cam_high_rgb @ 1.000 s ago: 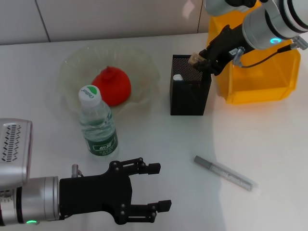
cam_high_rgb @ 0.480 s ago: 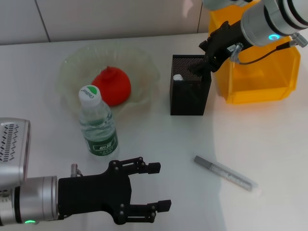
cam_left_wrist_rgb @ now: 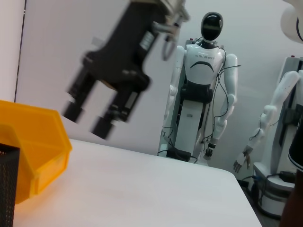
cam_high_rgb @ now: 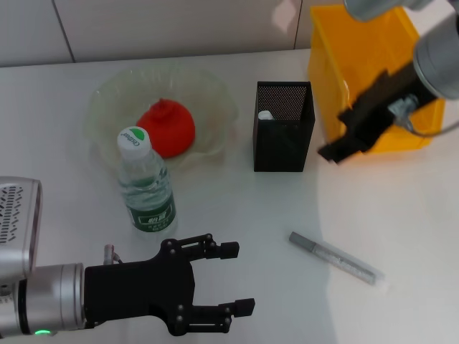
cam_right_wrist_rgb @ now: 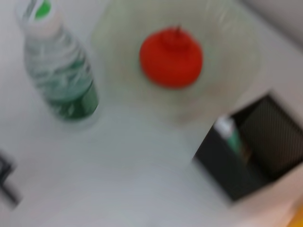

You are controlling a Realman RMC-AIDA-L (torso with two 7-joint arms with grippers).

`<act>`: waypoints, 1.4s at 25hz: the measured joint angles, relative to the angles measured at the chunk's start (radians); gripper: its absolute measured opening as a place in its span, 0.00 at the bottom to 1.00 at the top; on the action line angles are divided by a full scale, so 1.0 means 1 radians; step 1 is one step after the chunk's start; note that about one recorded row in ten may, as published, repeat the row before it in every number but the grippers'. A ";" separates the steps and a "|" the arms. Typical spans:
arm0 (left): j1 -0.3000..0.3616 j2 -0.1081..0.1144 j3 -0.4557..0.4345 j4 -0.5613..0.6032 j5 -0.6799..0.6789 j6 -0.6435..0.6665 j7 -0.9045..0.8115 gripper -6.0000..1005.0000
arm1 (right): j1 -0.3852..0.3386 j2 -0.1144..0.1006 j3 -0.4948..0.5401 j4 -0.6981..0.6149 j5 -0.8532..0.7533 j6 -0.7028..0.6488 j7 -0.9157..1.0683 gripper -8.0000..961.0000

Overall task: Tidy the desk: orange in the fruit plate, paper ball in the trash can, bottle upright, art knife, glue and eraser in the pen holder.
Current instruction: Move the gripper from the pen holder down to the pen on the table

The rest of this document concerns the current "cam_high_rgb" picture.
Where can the clear green glass fruit plate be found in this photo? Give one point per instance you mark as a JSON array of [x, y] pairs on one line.
[[211, 104]]

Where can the grey pen clear cap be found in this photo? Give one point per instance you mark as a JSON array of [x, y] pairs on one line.
[[337, 259]]

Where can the silver black left wrist box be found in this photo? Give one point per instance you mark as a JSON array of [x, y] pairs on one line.
[[18, 222]]

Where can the yellow plastic bin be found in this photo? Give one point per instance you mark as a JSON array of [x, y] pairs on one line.
[[358, 46]]

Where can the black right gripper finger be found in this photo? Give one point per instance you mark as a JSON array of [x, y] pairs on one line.
[[369, 145], [335, 150]]

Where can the silver black right wrist box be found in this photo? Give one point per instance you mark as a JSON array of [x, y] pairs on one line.
[[373, 7]]

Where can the orange fruit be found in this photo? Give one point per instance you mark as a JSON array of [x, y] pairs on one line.
[[168, 132]]

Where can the silver black wrist box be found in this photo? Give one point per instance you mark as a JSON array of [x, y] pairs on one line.
[[18, 222], [373, 7]]

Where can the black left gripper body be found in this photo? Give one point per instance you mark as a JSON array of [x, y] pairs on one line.
[[140, 290]]

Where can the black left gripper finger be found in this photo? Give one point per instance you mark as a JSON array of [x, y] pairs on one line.
[[229, 250], [244, 306]]

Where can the green pen white cap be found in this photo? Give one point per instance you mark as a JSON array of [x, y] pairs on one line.
[[265, 115]]

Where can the clear water bottle green label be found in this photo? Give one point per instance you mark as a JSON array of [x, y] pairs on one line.
[[147, 193]]

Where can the black mesh pen holder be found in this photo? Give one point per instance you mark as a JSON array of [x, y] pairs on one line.
[[283, 147]]

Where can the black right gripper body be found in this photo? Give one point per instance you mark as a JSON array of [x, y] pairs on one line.
[[383, 104]]

